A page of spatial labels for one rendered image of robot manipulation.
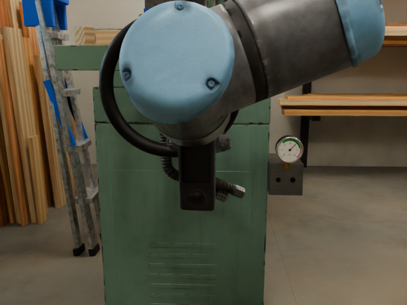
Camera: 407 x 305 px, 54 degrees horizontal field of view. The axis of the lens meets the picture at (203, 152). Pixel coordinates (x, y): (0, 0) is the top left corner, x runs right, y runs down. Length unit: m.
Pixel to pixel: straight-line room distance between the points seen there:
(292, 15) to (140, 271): 0.91
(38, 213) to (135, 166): 1.40
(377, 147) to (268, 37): 3.42
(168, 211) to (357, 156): 2.79
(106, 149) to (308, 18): 0.78
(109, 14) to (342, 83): 2.00
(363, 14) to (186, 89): 0.15
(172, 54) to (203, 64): 0.03
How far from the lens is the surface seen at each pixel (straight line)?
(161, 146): 0.82
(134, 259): 1.12
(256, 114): 0.98
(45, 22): 1.82
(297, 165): 0.98
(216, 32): 0.31
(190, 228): 1.06
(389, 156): 3.78
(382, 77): 3.65
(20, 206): 2.36
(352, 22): 0.34
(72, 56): 1.04
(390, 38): 3.14
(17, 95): 2.29
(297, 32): 0.33
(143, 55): 0.31
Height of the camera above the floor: 0.85
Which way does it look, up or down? 12 degrees down
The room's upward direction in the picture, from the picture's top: straight up
